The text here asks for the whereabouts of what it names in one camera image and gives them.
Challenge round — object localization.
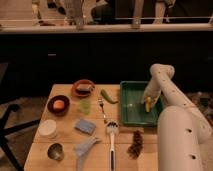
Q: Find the grey blue cloth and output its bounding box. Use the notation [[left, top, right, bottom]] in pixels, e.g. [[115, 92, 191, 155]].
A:
[[74, 137, 101, 171]]

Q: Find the small green cup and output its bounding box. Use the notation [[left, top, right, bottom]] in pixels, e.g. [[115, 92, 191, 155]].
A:
[[80, 99, 91, 115]]

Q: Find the brown dried grape bunch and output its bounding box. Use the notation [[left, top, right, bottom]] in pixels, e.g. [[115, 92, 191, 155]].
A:
[[127, 130, 143, 159]]

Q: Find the green plastic tray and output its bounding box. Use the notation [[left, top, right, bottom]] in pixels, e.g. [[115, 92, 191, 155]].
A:
[[120, 81, 163, 127]]

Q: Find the silver fork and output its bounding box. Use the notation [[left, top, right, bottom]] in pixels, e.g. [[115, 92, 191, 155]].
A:
[[98, 97, 107, 124]]

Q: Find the metal cup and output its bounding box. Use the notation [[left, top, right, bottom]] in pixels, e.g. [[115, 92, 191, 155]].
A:
[[47, 143, 64, 161]]

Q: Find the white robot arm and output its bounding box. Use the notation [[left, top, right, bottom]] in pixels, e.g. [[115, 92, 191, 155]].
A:
[[141, 64, 213, 171]]

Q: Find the black office chair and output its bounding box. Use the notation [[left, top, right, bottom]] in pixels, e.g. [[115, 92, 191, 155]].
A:
[[0, 63, 40, 171]]

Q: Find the orange fruit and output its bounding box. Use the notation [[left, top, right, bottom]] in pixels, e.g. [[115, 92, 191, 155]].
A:
[[53, 100, 65, 110]]

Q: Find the blue sponge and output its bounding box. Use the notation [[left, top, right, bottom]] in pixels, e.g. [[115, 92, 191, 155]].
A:
[[75, 119, 96, 135]]

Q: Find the white round container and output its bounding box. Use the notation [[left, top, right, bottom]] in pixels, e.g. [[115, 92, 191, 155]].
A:
[[38, 119, 57, 138]]

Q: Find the dark red bowl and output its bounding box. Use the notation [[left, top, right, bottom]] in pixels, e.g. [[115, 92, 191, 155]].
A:
[[47, 95, 70, 116]]

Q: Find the orange bowl with sponge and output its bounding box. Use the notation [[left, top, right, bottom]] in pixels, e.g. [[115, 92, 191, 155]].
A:
[[71, 79, 95, 97]]

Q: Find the dark sponge in bowl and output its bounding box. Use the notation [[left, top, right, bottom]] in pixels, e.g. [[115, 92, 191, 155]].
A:
[[76, 84, 92, 92]]

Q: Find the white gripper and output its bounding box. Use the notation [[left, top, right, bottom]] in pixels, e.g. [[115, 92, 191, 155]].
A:
[[141, 78, 161, 108]]

